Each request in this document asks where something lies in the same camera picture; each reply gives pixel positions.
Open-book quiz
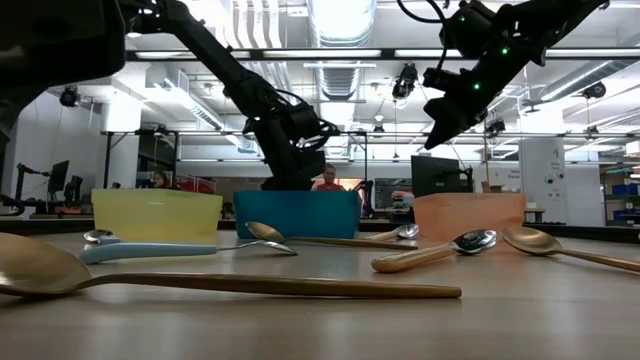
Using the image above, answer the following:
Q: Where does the wide ribbed silver duct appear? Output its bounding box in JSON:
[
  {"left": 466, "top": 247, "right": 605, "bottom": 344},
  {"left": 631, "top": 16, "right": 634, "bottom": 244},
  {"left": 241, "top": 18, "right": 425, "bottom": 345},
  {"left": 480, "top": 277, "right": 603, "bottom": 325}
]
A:
[{"left": 305, "top": 0, "right": 378, "bottom": 157}]

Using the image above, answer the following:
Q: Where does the white rectangular air duct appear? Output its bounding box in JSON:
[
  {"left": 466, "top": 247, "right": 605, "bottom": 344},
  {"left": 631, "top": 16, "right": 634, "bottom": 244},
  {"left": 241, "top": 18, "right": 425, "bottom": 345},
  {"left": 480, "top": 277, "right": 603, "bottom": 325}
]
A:
[{"left": 144, "top": 64, "right": 259, "bottom": 154}]

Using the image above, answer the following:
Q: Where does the black crossbar with light strips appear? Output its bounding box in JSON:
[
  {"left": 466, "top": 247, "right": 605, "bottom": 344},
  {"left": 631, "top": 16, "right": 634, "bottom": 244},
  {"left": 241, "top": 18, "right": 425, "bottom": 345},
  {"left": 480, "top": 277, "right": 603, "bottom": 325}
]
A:
[{"left": 124, "top": 47, "right": 640, "bottom": 63}]

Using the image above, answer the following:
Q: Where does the orange translucent plastic bin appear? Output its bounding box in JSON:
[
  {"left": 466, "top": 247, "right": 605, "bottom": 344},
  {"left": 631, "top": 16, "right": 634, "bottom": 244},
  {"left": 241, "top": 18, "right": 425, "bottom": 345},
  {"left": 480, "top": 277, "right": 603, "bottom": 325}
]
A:
[{"left": 413, "top": 193, "right": 527, "bottom": 245}]

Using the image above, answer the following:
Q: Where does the yellow translucent plastic bin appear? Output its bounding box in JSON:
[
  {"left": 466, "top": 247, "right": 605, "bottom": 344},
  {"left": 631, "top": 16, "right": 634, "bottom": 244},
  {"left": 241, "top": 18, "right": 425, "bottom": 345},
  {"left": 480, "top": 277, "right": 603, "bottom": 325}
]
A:
[{"left": 91, "top": 188, "right": 224, "bottom": 246}]

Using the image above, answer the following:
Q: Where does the blue plastic bin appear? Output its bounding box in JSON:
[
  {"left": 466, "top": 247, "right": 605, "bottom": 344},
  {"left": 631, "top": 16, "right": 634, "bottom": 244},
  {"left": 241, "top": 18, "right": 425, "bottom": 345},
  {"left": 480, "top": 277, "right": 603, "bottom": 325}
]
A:
[{"left": 233, "top": 190, "right": 363, "bottom": 240}]

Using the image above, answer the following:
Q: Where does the tan-handled silver spoon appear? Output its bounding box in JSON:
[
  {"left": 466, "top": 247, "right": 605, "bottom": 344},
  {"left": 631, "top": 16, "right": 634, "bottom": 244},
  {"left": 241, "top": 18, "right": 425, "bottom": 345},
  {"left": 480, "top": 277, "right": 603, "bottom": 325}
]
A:
[
  {"left": 366, "top": 223, "right": 421, "bottom": 244},
  {"left": 370, "top": 229, "right": 500, "bottom": 274}
]

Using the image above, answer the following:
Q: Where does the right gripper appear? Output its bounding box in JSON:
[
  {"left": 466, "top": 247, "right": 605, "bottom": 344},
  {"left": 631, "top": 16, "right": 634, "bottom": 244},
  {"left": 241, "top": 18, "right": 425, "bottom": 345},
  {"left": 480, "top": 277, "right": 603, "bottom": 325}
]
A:
[{"left": 422, "top": 62, "right": 506, "bottom": 150}]

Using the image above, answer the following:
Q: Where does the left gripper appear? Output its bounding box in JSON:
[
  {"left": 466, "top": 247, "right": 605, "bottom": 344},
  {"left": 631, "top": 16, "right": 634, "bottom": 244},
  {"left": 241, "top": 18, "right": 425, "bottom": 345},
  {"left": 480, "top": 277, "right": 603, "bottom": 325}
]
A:
[{"left": 249, "top": 106, "right": 329, "bottom": 192}]

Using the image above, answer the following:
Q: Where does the white pillar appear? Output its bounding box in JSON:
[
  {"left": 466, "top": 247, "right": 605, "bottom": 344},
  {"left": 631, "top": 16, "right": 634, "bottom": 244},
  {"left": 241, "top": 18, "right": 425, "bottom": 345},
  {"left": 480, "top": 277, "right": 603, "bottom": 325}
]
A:
[{"left": 518, "top": 137, "right": 570, "bottom": 225}]

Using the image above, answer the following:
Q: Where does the blue-handled silver spoon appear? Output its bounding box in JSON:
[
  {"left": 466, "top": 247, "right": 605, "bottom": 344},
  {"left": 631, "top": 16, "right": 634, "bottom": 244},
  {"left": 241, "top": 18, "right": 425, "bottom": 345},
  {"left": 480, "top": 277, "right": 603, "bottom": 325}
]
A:
[
  {"left": 82, "top": 229, "right": 123, "bottom": 246},
  {"left": 78, "top": 239, "right": 300, "bottom": 266}
]

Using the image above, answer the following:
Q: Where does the black ceiling spotlight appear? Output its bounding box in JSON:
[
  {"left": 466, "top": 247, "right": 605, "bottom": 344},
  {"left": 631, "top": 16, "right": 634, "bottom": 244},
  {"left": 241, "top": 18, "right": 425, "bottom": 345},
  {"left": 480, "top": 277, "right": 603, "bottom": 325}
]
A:
[
  {"left": 582, "top": 80, "right": 608, "bottom": 101},
  {"left": 391, "top": 63, "right": 419, "bottom": 101},
  {"left": 58, "top": 85, "right": 82, "bottom": 109}
]

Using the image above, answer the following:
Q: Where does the background black metal frame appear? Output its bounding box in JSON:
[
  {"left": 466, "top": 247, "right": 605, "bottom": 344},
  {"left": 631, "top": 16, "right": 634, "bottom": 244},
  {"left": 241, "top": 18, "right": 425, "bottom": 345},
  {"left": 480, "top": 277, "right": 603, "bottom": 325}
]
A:
[{"left": 101, "top": 128, "right": 370, "bottom": 194}]

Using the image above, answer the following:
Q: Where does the slim gold spoon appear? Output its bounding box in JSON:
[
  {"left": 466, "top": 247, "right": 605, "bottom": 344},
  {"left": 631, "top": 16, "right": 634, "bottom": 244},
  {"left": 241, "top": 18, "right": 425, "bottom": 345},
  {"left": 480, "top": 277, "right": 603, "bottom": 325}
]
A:
[
  {"left": 245, "top": 221, "right": 420, "bottom": 252},
  {"left": 501, "top": 226, "right": 640, "bottom": 274},
  {"left": 0, "top": 232, "right": 462, "bottom": 301}
]

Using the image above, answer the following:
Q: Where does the small black monitor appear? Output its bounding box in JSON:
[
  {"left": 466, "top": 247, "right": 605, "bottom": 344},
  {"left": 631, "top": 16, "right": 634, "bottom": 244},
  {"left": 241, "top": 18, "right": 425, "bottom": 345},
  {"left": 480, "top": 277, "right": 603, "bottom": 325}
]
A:
[{"left": 47, "top": 159, "right": 71, "bottom": 196}]

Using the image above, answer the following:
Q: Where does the slim silver ceiling duct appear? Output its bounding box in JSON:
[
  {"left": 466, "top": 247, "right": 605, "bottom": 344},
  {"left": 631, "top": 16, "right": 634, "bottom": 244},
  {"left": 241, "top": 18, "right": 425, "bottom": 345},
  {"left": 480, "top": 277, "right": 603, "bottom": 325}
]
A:
[{"left": 539, "top": 59, "right": 640, "bottom": 104}]

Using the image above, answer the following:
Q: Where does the black computer monitor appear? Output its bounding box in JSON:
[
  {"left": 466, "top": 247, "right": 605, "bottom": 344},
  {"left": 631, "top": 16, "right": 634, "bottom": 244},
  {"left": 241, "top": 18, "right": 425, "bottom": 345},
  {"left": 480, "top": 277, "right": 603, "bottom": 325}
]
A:
[{"left": 410, "top": 154, "right": 475, "bottom": 199}]

